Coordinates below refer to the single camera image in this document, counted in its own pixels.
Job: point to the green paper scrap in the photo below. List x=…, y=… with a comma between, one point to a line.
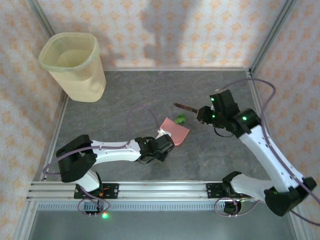
x=180, y=119

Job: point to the aluminium mounting rail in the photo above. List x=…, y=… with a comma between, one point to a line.
x=162, y=191

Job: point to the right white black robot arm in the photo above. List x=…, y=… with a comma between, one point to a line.
x=260, y=150

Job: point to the translucent yellow bin liner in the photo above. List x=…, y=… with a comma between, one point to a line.
x=45, y=63

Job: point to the brown cartoon face brush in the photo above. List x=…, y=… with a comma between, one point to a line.
x=186, y=107

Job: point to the black controller box with light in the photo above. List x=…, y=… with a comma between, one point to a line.
x=100, y=212

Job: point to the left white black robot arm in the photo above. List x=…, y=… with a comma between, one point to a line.
x=112, y=152

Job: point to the pink plastic dustpan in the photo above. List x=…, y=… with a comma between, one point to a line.
x=178, y=132

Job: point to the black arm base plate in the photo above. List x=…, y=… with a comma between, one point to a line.
x=112, y=190
x=213, y=190

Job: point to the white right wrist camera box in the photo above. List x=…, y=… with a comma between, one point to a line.
x=212, y=107

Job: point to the aluminium table edge rail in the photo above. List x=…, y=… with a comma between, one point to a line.
x=252, y=87
x=55, y=130

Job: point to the beige mesh trash bin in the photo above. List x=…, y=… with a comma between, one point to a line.
x=82, y=87

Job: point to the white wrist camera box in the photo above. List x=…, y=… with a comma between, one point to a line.
x=212, y=107
x=162, y=131

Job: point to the aluminium frame post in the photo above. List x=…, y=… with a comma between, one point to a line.
x=272, y=35
x=42, y=17

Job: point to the black round device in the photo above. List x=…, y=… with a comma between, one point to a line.
x=232, y=208

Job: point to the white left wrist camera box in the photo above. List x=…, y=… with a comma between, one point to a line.
x=162, y=131

